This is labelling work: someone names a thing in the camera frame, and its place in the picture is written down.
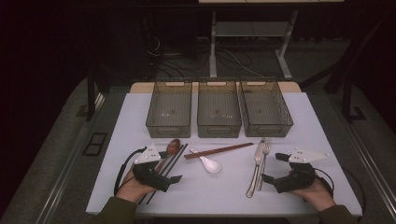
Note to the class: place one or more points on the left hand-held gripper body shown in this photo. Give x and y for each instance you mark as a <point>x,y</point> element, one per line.
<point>149,175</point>

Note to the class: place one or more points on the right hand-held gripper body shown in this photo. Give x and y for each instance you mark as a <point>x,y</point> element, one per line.
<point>295,179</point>

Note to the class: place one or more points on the brown wooden spoon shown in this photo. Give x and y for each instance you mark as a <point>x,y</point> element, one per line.
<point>173,146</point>

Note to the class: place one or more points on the black chopstick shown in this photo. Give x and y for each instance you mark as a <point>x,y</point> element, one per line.
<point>183,152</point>
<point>180,152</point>

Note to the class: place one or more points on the metal fork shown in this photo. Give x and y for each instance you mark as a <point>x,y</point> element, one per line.
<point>266,151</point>

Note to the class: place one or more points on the metal table knife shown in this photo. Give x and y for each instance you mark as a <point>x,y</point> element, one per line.
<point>257,155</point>

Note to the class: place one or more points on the white ceramic spoon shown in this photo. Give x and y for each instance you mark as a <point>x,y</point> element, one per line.
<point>211,165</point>

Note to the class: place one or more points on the transparent brown plastic bin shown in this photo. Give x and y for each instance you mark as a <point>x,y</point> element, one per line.
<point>264,109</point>
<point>169,109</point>
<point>219,109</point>

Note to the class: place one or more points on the person's left hand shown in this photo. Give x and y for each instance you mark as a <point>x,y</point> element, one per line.
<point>130,188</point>

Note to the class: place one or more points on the person's right hand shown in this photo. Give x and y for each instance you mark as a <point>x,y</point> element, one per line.
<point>314,194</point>

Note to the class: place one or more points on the white table cover board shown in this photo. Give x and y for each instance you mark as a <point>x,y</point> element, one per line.
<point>218,194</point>

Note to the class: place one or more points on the large black metal stand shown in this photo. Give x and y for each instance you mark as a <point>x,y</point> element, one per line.
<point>347,99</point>

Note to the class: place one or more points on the thin black metal stand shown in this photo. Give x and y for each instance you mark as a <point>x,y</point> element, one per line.
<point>91,99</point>

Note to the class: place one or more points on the white metal desk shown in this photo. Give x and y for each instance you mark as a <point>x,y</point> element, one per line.
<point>212,46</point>

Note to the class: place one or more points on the black floor outlet frame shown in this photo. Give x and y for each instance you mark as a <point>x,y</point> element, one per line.
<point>95,143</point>

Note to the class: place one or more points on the metal floor rail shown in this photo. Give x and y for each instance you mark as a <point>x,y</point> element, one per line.
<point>62,174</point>
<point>370,161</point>

